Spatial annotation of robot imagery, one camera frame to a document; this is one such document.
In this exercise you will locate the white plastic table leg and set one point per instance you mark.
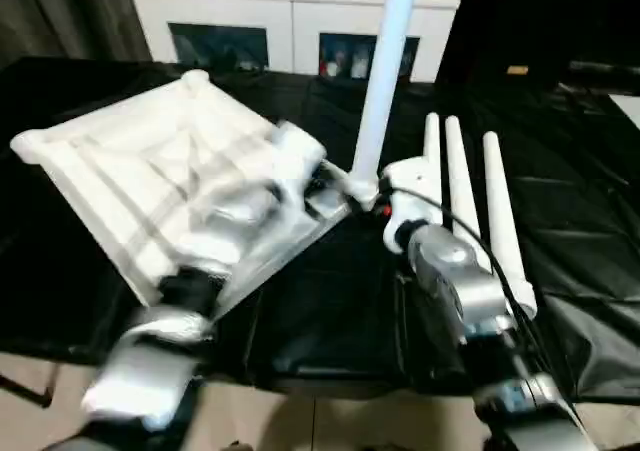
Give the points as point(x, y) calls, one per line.
point(462, 181)
point(382, 96)
point(505, 211)
point(433, 146)

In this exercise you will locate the white plastic table top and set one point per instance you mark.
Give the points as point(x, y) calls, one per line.
point(150, 171)

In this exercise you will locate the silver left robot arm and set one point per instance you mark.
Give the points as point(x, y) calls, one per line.
point(150, 356)

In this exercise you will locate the black mat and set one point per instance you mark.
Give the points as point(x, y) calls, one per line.
point(325, 296)

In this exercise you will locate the small red white container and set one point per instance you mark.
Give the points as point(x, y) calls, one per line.
point(332, 69)

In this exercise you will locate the white cabinet with glass doors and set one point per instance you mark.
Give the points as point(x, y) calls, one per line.
point(280, 16)

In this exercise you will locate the small tan label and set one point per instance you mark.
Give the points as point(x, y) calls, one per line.
point(517, 69)

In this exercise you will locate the black cabinet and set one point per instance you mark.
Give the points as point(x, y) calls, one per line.
point(540, 16)

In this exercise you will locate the white flat board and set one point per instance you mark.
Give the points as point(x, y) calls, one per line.
point(627, 111)

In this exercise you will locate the grey curtain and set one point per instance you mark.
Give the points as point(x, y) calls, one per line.
point(60, 16)

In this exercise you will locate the black stand leg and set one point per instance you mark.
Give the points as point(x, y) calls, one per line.
point(27, 390)

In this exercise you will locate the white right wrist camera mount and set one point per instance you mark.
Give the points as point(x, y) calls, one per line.
point(410, 196)

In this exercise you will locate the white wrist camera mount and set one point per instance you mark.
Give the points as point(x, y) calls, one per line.
point(410, 196)
point(297, 156)

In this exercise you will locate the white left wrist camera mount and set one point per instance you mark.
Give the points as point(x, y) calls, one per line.
point(297, 156)

